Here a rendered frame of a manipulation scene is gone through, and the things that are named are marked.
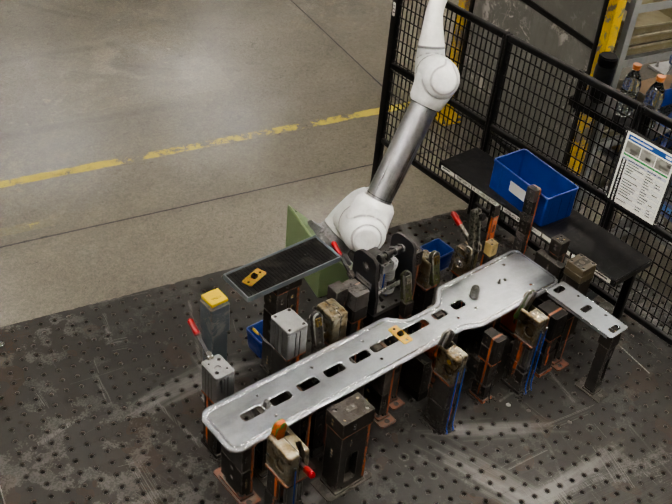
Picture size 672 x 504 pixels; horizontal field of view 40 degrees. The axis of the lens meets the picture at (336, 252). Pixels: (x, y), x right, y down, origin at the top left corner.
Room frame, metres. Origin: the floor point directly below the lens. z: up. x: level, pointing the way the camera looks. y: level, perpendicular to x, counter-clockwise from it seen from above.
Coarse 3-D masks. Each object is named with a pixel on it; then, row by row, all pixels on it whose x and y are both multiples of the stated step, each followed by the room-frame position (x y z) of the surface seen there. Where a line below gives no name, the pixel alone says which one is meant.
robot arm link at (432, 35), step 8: (432, 0) 3.21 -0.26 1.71; (440, 0) 3.21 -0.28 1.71; (432, 8) 3.19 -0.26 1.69; (440, 8) 3.20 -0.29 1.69; (432, 16) 3.18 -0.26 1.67; (440, 16) 3.18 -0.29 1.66; (424, 24) 3.18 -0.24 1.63; (432, 24) 3.16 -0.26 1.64; (440, 24) 3.17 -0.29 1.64; (424, 32) 3.16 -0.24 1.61; (432, 32) 3.15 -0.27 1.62; (440, 32) 3.16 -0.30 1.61; (424, 40) 3.14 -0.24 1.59; (432, 40) 3.13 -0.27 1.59; (440, 40) 3.14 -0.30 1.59; (432, 48) 3.12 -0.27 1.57; (440, 48) 3.13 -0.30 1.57
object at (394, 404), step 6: (384, 342) 2.23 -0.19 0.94; (390, 342) 2.21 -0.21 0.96; (396, 372) 2.20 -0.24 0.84; (396, 378) 2.20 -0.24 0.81; (396, 384) 2.20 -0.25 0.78; (396, 390) 2.20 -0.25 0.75; (396, 396) 2.21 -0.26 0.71; (390, 402) 2.18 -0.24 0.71; (396, 402) 2.19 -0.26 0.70; (402, 402) 2.19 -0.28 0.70; (396, 408) 2.16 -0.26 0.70
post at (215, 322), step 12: (204, 312) 2.10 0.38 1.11; (216, 312) 2.09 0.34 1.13; (228, 312) 2.12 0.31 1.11; (204, 324) 2.10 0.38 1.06; (216, 324) 2.09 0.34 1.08; (228, 324) 2.12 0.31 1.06; (204, 336) 2.11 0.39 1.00; (216, 336) 2.09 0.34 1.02; (216, 348) 2.09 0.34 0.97; (204, 360) 2.12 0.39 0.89
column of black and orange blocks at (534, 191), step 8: (528, 192) 2.84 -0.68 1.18; (536, 192) 2.82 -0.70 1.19; (528, 200) 2.83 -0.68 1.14; (536, 200) 2.83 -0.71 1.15; (528, 208) 2.83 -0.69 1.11; (536, 208) 2.84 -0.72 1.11; (520, 216) 2.84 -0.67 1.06; (528, 216) 2.83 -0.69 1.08; (520, 224) 2.84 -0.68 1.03; (528, 224) 2.83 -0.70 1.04; (520, 232) 2.84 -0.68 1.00; (528, 232) 2.83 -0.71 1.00; (520, 240) 2.83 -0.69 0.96; (512, 248) 2.85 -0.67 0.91; (520, 248) 2.82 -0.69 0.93
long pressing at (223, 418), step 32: (512, 256) 2.68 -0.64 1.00; (448, 288) 2.46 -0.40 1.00; (480, 288) 2.48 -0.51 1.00; (512, 288) 2.50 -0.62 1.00; (544, 288) 2.52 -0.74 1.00; (384, 320) 2.26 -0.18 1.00; (416, 320) 2.28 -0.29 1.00; (448, 320) 2.30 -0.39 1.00; (480, 320) 2.32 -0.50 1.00; (320, 352) 2.09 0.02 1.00; (352, 352) 2.11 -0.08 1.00; (384, 352) 2.12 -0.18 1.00; (416, 352) 2.14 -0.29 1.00; (256, 384) 1.93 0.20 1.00; (288, 384) 1.94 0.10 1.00; (320, 384) 1.96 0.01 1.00; (352, 384) 1.97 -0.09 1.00; (224, 416) 1.79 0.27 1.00; (256, 416) 1.80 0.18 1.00; (288, 416) 1.82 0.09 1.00
